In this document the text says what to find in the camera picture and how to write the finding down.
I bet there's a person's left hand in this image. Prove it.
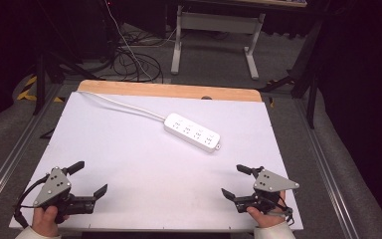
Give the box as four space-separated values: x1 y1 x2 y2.
31 204 71 238

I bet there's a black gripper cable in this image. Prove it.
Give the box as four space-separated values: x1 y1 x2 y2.
12 173 52 230
267 198 295 224

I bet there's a white board sheet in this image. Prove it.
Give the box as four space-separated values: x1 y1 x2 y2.
9 91 304 232

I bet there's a white power strip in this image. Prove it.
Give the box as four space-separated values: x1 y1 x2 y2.
163 113 222 154

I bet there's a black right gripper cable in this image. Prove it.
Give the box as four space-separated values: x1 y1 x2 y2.
267 198 295 224

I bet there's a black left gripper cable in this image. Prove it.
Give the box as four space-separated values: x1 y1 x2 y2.
12 173 52 230

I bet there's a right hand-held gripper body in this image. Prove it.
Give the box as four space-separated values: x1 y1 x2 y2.
234 168 300 214

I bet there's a white metal desk frame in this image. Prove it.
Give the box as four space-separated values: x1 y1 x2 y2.
170 4 267 81

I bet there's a black floor cable bundle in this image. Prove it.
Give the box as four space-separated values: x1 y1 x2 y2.
110 23 164 84

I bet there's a person's right hand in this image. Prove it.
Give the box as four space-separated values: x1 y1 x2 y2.
246 190 288 230

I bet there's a yellow black floor tape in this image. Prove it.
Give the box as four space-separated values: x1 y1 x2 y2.
15 75 65 104

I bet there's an aluminium rail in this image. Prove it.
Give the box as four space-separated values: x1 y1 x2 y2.
0 83 64 217
292 98 361 239

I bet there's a black metal stand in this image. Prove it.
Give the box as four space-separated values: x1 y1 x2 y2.
258 13 326 129
33 0 106 117

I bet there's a wooden desk top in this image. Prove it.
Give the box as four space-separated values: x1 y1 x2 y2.
212 0 308 9

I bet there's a white power strip cable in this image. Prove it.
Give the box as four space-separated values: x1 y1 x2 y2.
78 91 167 121

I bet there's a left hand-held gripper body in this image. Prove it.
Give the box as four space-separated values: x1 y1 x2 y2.
33 166 97 224

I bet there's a thin white floor cable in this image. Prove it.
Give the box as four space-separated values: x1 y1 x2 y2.
102 0 177 82

